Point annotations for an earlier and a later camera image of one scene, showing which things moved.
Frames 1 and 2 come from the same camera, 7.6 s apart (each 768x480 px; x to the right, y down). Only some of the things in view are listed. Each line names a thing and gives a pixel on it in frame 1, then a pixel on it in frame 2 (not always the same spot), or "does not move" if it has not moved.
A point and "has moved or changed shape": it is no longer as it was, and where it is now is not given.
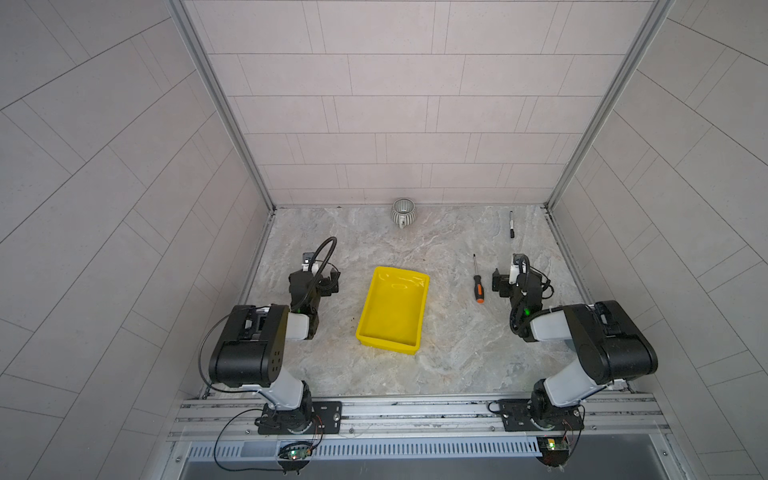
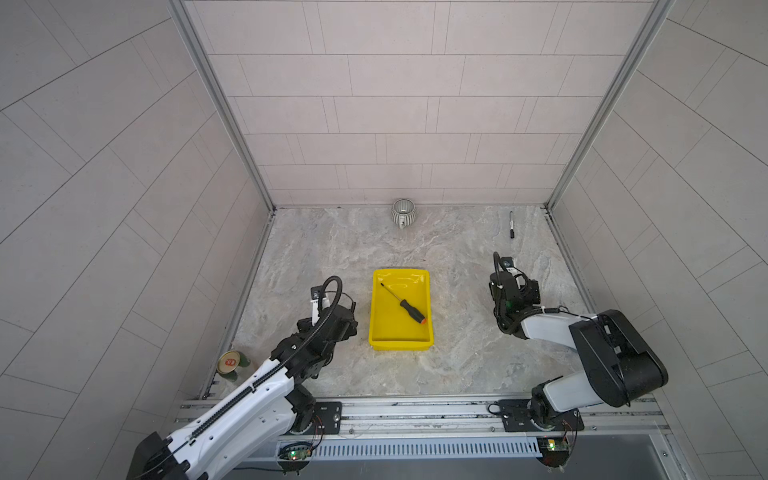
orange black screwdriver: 478,287 -> 414,313
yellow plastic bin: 394,310 has moved or changed shape
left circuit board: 295,452 does not move
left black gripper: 324,284 -> 353,325
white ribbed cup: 403,212 does not move
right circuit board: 555,450 does not move
